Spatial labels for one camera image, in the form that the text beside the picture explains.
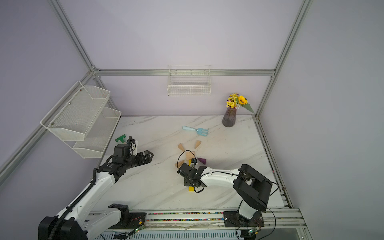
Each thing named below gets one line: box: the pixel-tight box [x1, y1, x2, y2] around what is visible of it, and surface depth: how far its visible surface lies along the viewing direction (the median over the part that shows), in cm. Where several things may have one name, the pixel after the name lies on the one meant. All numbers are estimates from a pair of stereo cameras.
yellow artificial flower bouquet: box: [226, 93, 255, 114], surface depth 97 cm
